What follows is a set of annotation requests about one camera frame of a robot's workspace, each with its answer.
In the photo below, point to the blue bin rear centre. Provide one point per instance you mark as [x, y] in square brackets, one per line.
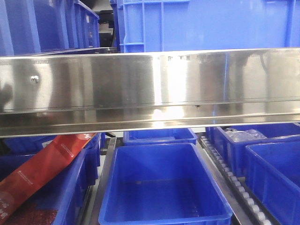
[159, 136]

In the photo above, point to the empty blue bin centre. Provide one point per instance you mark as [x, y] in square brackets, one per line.
[164, 184]

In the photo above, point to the blue bin with plastic bag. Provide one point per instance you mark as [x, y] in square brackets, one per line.
[233, 153]

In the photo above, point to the stainless steel shelf rack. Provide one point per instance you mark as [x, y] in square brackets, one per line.
[77, 93]

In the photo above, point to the blue bin with red box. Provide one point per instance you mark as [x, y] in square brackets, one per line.
[59, 201]

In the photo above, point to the blue bin front right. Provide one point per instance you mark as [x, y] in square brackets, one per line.
[273, 175]

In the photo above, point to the large blue crate upper right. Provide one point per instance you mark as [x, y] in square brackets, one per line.
[181, 25]

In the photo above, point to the large blue crate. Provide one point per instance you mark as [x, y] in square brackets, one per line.
[39, 26]
[181, 25]

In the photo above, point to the clear plastic bag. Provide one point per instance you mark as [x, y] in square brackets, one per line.
[241, 136]

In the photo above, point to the long red cardboard box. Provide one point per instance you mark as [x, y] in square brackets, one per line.
[33, 174]

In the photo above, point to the large blue crate upper left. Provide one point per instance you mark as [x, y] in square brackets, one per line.
[39, 26]

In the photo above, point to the roller track rail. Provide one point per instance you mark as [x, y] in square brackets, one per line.
[247, 209]

